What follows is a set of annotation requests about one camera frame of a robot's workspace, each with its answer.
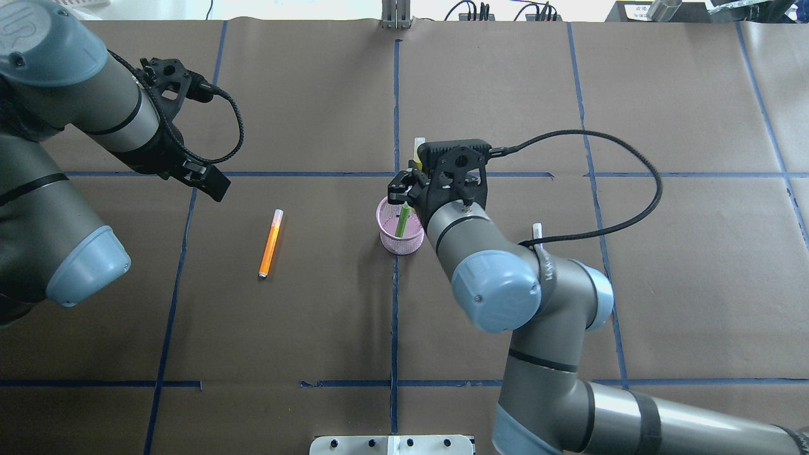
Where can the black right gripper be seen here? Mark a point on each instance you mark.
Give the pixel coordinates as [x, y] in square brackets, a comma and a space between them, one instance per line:
[402, 185]

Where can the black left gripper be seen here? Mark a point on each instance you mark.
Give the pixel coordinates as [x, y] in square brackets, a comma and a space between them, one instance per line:
[161, 153]

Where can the green highlighter pen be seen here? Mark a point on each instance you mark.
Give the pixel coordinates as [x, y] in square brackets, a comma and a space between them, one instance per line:
[402, 220]

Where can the yellow highlighter pen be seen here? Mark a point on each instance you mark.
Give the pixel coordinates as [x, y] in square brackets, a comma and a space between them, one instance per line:
[418, 141]

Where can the orange highlighter pen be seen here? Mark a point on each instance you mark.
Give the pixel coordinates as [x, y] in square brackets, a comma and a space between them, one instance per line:
[270, 244]

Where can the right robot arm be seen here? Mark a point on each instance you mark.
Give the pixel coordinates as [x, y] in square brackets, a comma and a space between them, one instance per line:
[548, 304]

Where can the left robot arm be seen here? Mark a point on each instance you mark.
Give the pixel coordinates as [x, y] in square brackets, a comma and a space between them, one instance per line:
[58, 73]

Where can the pink mesh pen holder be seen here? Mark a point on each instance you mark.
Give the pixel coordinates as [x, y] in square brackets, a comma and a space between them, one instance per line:
[387, 218]

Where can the purple marker pen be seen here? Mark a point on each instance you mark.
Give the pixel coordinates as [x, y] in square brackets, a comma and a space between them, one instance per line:
[537, 231]

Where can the metal cylinder cup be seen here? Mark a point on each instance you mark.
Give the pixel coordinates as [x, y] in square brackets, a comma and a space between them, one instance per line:
[661, 11]

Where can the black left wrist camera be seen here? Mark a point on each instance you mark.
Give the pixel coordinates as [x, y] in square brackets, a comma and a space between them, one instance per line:
[171, 84]

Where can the aluminium frame post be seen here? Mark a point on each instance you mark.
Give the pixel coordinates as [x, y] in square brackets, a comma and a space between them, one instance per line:
[396, 15]

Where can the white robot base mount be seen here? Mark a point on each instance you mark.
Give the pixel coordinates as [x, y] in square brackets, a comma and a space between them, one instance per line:
[394, 444]

